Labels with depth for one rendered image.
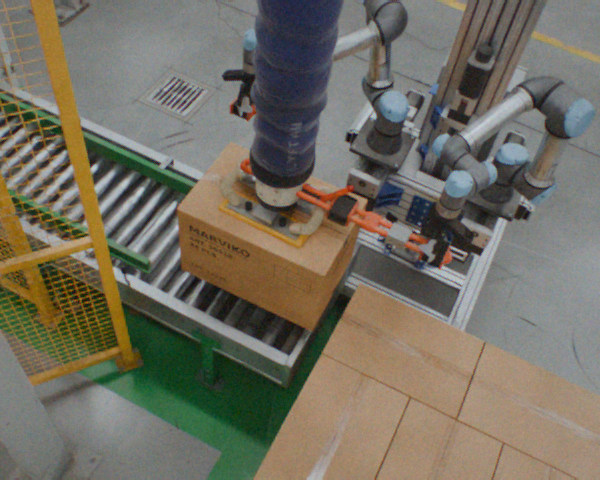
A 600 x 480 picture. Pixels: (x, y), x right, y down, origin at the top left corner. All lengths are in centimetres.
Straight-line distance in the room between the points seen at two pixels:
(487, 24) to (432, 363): 135
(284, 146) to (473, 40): 87
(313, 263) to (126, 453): 134
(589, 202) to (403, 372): 217
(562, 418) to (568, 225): 168
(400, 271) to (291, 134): 154
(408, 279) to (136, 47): 259
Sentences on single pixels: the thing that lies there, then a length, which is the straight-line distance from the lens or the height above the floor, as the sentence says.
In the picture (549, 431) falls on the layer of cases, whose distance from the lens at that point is 285.
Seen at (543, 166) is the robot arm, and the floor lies 136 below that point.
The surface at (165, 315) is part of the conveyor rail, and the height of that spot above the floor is 49.
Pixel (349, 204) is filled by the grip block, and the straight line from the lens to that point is 228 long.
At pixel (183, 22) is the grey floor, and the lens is 508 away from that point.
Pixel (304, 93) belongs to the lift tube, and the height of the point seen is 171.
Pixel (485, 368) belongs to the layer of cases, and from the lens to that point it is 286.
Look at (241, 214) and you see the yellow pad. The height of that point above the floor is 109.
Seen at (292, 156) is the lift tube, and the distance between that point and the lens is 211.
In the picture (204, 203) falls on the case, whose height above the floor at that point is 107.
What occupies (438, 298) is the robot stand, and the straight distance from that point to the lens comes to 337.
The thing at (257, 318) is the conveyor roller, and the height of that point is 55.
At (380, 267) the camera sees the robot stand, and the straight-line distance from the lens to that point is 339.
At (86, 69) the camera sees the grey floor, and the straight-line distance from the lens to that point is 471.
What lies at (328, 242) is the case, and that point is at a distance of 234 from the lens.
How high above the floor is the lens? 294
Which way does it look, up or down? 53 degrees down
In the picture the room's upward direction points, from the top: 10 degrees clockwise
